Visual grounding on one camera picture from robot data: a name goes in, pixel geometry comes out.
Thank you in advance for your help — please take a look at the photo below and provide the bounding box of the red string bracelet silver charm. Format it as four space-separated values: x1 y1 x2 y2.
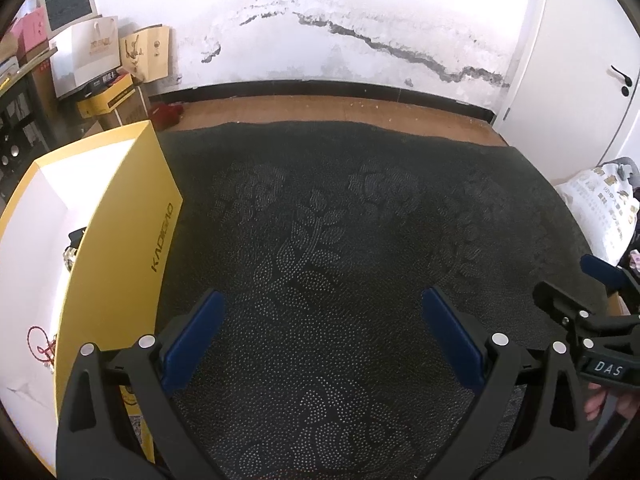
27 326 59 374

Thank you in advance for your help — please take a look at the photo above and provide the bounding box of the yellow cardboard box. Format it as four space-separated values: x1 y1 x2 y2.
0 120 185 477

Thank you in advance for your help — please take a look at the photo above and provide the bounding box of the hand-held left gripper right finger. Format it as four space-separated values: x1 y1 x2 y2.
423 287 589 480

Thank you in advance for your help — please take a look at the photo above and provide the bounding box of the white paper bag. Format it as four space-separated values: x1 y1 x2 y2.
50 16 122 99

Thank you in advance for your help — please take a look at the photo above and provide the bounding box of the beige paper bag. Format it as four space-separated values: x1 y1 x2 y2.
119 24 171 83

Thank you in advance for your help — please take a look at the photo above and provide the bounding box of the red cloth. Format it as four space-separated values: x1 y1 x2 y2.
151 102 184 130

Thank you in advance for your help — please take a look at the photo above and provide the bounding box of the brown cardboard box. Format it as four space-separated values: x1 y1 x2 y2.
98 86 152 132

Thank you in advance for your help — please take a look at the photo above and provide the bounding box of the white door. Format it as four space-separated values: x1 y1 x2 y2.
494 0 640 182

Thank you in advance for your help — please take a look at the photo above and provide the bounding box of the white printed plastic bag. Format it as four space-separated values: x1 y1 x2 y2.
554 160 640 267

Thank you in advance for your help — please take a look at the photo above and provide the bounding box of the yellow and black box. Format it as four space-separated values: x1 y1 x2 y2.
76 73 137 120

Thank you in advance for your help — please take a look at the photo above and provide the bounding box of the dark floral blanket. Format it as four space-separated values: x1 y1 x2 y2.
150 119 622 480

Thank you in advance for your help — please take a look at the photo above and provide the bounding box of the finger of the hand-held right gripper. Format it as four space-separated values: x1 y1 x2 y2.
581 254 640 307
533 281 602 342

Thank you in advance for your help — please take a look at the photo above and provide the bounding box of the pink box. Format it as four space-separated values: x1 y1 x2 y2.
11 10 52 63

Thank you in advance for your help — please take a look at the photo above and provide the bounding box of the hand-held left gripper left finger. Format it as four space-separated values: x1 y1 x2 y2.
56 290 225 480

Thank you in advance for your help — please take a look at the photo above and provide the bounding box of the black shelf rack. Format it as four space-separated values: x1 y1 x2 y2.
0 67 62 196

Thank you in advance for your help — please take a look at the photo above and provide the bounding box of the person's right hand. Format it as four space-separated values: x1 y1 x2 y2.
585 382 638 423

